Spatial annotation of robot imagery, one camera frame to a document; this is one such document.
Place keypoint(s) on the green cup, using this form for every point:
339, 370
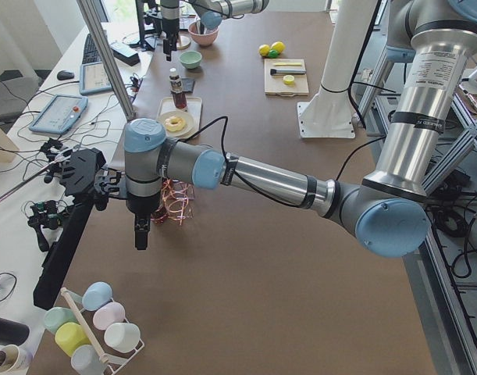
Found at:
55, 317

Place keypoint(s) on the teach pendant tablet near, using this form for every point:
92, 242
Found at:
59, 115

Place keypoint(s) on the steel muddler black tip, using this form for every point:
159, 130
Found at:
278, 72

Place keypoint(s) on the white cup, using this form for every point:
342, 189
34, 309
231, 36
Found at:
123, 337

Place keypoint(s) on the tea bottle front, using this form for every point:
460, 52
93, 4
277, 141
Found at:
176, 88

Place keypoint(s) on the blue cup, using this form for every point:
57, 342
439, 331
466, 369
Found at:
97, 294

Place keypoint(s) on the black computer mouse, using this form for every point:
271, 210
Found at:
65, 75

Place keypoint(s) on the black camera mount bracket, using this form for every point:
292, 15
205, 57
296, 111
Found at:
77, 177

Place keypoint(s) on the paper cup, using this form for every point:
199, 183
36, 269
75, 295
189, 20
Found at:
14, 358

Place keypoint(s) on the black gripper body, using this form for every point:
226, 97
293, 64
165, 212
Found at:
140, 205
169, 26

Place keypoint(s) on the cream rectangular tray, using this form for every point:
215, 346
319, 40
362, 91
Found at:
194, 105

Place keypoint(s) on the green lime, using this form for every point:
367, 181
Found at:
273, 54

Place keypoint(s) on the grey cup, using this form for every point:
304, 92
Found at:
85, 361

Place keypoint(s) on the pink bowl with ice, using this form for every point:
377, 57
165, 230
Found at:
205, 39

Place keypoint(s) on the pink cup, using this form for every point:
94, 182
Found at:
112, 312

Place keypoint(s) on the green bowl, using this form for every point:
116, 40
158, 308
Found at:
190, 60

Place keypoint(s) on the wooden cutting board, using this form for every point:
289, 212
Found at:
274, 84

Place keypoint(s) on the wooden stand with round base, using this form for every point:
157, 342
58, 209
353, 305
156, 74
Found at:
183, 40

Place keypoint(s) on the aluminium frame post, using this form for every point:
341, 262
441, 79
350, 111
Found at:
92, 20

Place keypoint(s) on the yellow lemon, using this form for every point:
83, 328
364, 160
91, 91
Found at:
278, 47
263, 50

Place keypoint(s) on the yellow lemon lower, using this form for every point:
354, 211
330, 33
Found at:
278, 47

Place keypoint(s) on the white round plate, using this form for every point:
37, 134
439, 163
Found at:
189, 119

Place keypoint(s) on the yellow lemon upper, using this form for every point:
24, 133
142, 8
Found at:
263, 50

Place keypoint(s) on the yellow plastic knife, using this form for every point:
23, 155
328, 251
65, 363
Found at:
287, 63

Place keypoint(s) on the black keyboard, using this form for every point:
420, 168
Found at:
90, 51

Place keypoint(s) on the half lemon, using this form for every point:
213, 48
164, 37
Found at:
288, 79

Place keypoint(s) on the grey folded cloth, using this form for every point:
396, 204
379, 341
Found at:
188, 84

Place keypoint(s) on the teach pendant tablet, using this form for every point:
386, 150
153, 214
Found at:
93, 79
59, 115

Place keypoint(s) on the copper wire bottle rack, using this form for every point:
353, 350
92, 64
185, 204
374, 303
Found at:
176, 199

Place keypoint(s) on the teach pendant tablet far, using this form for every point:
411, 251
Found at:
93, 79

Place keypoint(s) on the glazed donut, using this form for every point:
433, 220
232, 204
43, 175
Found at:
174, 123

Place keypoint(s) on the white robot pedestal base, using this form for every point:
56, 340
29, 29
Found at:
329, 113

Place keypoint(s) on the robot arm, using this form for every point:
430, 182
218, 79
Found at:
211, 13
384, 211

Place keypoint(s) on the black cylinder bottle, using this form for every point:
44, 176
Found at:
13, 333

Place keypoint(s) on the yellow cup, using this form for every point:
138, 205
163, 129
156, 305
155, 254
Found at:
70, 336

